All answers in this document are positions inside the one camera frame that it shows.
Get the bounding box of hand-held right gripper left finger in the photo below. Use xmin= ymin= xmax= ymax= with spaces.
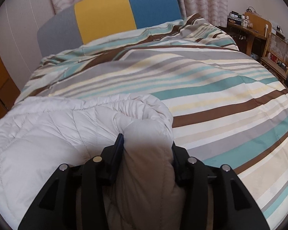
xmin=18 ymin=133 xmax=124 ymax=230

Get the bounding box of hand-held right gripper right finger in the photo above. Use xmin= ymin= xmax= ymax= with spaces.
xmin=171 ymin=142 xmax=271 ymax=230

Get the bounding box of white quilted puffer jacket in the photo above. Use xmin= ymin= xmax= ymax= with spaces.
xmin=0 ymin=93 xmax=187 ymax=230

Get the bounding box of striped duvet cover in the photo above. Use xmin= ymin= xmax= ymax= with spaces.
xmin=14 ymin=13 xmax=288 ymax=228

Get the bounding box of grey yellow blue headboard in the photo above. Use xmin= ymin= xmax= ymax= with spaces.
xmin=37 ymin=0 xmax=183 ymax=58

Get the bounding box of wooden wardrobe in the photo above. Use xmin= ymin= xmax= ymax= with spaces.
xmin=0 ymin=27 xmax=21 ymax=130

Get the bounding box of wooden rattan chair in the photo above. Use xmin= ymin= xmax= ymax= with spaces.
xmin=260 ymin=32 xmax=288 ymax=83

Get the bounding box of stack of boxes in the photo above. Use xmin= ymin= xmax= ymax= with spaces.
xmin=227 ymin=11 xmax=246 ymax=26

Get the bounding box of wooden desk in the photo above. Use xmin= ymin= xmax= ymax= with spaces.
xmin=218 ymin=11 xmax=273 ymax=58

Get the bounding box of white patterned curtain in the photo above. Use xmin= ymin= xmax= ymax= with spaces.
xmin=48 ymin=0 xmax=229 ymax=27

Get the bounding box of white box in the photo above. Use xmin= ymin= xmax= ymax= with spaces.
xmin=271 ymin=21 xmax=284 ymax=35

